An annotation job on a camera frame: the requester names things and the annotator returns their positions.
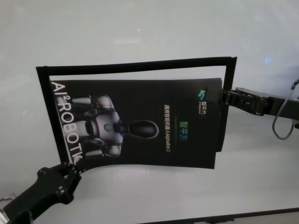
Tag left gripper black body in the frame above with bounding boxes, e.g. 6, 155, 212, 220
2, 178, 71, 224

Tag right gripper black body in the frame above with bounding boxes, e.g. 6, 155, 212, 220
268, 95, 299, 119

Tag black robot poster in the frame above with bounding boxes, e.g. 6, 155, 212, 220
50, 77, 223, 173

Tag black tape frame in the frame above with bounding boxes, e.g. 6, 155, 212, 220
35, 56, 238, 164

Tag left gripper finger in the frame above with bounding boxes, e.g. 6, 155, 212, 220
36, 162, 72, 182
61, 164, 83, 203

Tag thin grey cable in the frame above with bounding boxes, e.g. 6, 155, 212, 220
0, 193, 17, 202
272, 78, 299, 140

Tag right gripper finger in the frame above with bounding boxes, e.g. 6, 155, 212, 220
218, 87, 270, 116

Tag black table edge frame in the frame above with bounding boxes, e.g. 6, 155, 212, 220
42, 205, 299, 224

